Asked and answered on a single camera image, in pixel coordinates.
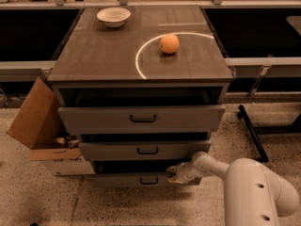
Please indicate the open cardboard box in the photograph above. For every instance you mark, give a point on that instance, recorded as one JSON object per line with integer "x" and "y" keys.
{"x": 39, "y": 127}

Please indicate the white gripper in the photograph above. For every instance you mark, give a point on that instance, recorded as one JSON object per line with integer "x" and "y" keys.
{"x": 182, "y": 172}

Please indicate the orange fruit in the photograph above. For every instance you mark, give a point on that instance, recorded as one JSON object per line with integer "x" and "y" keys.
{"x": 169, "y": 44}

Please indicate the black wheeled stand base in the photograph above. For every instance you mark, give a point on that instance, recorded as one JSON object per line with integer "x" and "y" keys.
{"x": 255, "y": 131}

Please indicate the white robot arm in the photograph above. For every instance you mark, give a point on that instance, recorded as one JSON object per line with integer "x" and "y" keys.
{"x": 253, "y": 194}

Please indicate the white bowl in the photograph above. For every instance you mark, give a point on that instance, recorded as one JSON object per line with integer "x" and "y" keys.
{"x": 114, "y": 17}

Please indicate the grey top drawer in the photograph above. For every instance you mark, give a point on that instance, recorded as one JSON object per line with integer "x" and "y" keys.
{"x": 141, "y": 119}

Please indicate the grey drawer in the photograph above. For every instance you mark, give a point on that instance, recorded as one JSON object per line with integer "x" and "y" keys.
{"x": 133, "y": 173}
{"x": 142, "y": 150}
{"x": 141, "y": 119}

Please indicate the grey bottom drawer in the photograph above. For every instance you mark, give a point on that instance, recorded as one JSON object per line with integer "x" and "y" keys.
{"x": 133, "y": 173}

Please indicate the grey drawer cabinet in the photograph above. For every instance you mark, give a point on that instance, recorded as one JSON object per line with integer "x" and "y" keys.
{"x": 125, "y": 66}

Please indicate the grey middle drawer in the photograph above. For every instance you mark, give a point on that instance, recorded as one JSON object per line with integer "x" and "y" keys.
{"x": 142, "y": 150}

